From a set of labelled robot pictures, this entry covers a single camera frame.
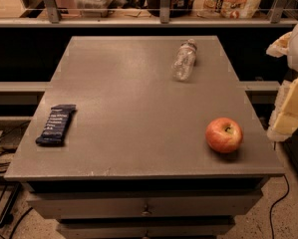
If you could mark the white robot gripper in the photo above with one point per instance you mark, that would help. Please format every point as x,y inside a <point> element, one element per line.
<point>284,121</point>

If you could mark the dark blue rxbar wrapper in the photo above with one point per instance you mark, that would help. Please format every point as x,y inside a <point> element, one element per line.
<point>56,126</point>

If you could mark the red yellow apple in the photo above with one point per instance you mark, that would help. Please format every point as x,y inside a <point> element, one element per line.
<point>224,135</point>

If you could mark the colourful snack bag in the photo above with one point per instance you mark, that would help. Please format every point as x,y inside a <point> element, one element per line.
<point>231,9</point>

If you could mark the clear plastic water bottle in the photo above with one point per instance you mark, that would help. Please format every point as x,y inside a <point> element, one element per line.
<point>184,61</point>

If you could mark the grey drawer cabinet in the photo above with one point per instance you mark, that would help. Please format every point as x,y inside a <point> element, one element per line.
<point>135,163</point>

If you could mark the black power adapter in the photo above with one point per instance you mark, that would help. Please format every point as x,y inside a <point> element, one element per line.
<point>11,138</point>

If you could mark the grey metal shelf rail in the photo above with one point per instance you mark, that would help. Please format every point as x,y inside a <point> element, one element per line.
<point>128,13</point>

